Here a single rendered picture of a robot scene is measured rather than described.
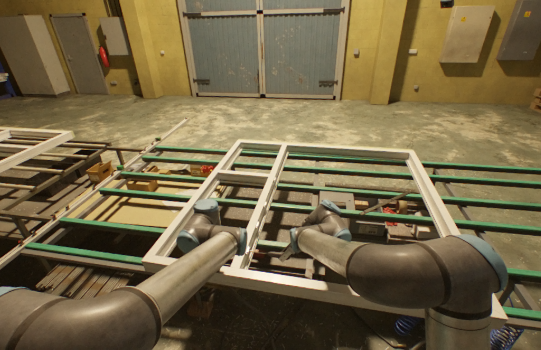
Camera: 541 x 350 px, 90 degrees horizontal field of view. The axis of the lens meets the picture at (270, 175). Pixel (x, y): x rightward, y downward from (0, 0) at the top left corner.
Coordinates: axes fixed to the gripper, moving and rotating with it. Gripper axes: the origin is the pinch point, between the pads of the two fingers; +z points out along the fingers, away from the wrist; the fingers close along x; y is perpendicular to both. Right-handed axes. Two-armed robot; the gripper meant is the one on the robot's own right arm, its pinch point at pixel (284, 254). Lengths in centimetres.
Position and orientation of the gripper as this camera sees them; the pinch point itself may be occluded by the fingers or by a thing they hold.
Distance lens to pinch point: 133.8
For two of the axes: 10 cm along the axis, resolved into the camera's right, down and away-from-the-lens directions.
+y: -7.6, -6.5, 0.1
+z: -6.2, 7.2, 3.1
